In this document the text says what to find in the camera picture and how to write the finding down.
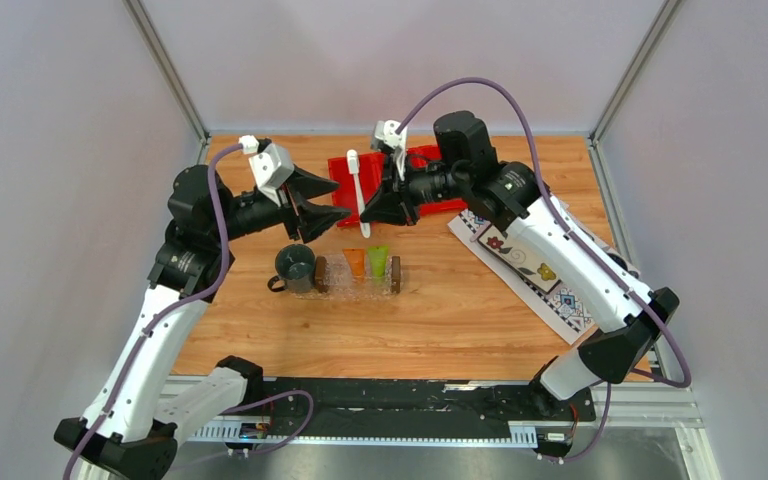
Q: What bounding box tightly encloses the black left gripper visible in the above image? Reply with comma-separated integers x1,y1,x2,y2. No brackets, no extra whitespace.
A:
210,161,351,244

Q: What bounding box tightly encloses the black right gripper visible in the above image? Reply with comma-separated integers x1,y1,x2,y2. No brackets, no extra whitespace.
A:
361,152,469,227

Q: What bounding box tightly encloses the green toothpaste tube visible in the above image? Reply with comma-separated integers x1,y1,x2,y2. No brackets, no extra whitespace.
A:
366,245,389,278

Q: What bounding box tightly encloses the white toothbrush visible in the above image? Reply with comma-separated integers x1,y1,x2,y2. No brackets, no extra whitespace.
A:
346,149,371,239

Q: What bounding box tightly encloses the orange toothpaste tube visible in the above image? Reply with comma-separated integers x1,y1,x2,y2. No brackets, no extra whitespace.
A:
342,248,366,280

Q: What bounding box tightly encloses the dark grey mug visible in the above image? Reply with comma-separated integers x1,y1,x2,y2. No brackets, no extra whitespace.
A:
267,244,316,294

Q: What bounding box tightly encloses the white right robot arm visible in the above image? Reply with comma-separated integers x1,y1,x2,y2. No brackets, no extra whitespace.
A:
360,111,680,419

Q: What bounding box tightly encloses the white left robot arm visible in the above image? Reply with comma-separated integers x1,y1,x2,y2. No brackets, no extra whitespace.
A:
54,162,347,479

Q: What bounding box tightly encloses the clear textured acrylic tray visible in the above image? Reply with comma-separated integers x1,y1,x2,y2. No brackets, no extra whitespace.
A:
293,254,404,302

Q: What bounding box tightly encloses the red three-compartment bin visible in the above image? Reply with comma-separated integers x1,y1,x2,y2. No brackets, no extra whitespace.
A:
327,144,471,229

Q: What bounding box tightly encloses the floral square plate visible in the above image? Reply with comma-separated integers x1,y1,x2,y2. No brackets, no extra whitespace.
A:
477,224,561,294

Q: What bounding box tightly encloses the patterned white cloth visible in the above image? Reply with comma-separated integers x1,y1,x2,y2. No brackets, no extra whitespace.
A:
448,208,640,346

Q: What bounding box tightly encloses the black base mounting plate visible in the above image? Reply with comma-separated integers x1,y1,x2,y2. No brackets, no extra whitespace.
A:
199,377,597,442

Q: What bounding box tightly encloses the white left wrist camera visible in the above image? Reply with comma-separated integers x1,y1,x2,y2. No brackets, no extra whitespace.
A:
238,135,295,206

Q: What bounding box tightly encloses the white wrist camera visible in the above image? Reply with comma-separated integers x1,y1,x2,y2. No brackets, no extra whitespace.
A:
238,135,295,206
370,120,407,180

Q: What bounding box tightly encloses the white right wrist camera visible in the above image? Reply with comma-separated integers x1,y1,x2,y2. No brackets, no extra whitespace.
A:
370,120,407,180

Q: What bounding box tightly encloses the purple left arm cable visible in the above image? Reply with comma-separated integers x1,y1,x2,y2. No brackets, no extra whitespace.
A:
62,142,316,480

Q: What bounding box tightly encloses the aluminium frame rail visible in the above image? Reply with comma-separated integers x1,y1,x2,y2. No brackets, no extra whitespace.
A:
148,372,719,479

